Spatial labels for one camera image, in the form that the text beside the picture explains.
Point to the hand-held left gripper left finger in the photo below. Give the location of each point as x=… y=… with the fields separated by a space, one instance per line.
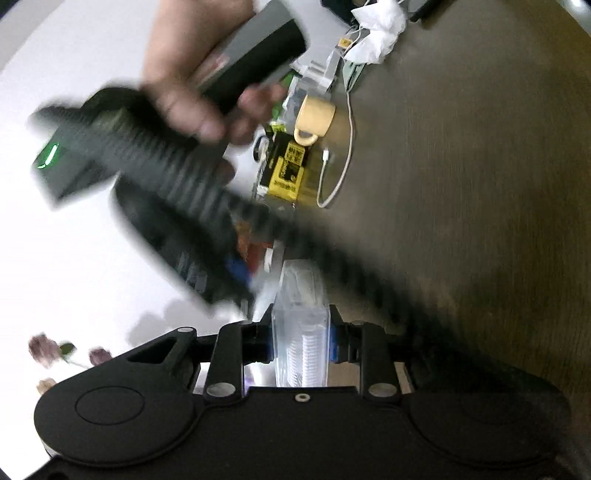
x=258 y=344

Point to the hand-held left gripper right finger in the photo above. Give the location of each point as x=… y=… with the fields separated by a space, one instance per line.
x=334 y=347

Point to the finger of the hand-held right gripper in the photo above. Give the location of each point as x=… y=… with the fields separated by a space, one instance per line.
x=184 y=254
x=323 y=258

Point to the clear plastic container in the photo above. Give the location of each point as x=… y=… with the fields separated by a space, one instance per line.
x=301 y=323

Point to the person's right hand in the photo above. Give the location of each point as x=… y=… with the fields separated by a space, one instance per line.
x=184 y=60

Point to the yellow and black box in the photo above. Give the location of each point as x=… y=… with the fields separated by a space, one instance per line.
x=286 y=168

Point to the yellow mug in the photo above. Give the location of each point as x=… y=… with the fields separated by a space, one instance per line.
x=315 y=115

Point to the dried purple flowers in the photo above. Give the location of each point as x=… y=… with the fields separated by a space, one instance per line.
x=51 y=353

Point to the small clear plastic box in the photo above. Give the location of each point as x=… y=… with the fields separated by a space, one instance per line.
x=318 y=74

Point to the white crumpled tissue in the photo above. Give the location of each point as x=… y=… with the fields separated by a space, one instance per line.
x=376 y=27

